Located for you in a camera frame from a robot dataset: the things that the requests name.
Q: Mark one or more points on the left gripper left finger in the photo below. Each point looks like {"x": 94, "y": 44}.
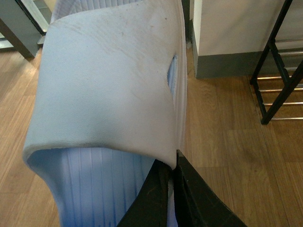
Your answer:
{"x": 150, "y": 208}

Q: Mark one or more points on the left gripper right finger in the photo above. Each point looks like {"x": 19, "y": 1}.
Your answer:
{"x": 196, "y": 205}

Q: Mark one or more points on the light blue slipper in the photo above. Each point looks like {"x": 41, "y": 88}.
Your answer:
{"x": 111, "y": 99}

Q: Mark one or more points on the black metal shoe rack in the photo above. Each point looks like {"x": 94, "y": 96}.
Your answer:
{"x": 291, "y": 77}

